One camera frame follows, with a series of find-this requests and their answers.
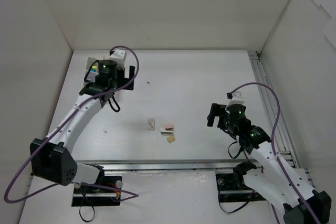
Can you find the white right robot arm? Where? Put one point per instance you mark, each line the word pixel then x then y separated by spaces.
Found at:
pixel 280 185

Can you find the pink black eraser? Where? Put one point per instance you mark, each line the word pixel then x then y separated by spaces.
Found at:
pixel 167 130

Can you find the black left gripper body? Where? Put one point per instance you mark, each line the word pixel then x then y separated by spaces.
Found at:
pixel 126 83

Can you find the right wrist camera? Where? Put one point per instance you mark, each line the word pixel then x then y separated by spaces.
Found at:
pixel 237 98

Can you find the white compartment organizer box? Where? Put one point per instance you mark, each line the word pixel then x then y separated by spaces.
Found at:
pixel 92 77

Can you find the aluminium rail right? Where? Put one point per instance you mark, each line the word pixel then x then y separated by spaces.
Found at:
pixel 282 139

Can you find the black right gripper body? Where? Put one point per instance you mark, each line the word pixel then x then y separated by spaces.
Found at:
pixel 216 115

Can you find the aluminium rail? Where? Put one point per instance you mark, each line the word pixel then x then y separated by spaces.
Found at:
pixel 146 166
pixel 282 139

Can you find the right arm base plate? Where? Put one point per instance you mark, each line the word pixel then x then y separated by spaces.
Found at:
pixel 230 192

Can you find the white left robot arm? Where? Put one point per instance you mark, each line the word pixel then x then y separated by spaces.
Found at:
pixel 51 157

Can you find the white eraser red label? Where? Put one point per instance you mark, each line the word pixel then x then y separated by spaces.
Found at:
pixel 151 124

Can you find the aluminium rail front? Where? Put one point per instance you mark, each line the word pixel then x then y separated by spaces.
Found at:
pixel 146 166

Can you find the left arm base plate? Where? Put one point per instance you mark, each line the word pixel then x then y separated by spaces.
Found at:
pixel 98 197

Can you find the small tan eraser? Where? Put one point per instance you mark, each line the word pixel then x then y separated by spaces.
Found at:
pixel 171 139

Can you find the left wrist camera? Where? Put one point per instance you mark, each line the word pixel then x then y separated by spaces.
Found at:
pixel 119 56

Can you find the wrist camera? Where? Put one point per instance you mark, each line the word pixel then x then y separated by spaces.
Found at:
pixel 237 98
pixel 119 56

